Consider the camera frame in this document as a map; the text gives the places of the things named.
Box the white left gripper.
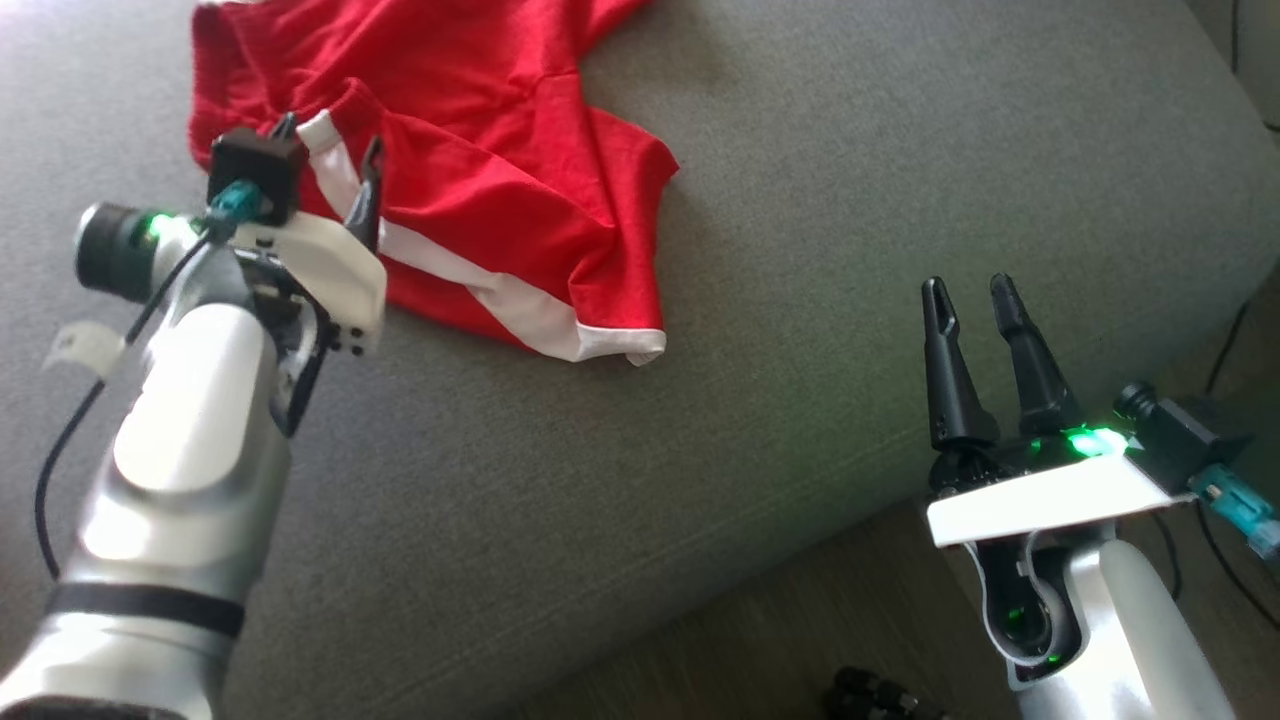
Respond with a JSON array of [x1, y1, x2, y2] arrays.
[[235, 112, 388, 357]]

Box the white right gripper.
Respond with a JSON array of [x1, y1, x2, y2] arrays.
[[920, 272, 1198, 548]]

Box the red shorts with white stripe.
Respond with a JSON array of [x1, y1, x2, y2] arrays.
[[188, 0, 681, 366]]

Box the large grey fabric ottoman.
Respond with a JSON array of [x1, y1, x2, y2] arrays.
[[0, 0, 1280, 720]]

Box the left camera cable teal plug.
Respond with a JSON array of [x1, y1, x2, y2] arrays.
[[35, 180, 263, 581]]

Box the thin black floor cable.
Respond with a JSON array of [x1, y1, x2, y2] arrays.
[[1203, 298, 1257, 396]]

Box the white cable label tag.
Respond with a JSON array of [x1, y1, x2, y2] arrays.
[[45, 320, 129, 379]]

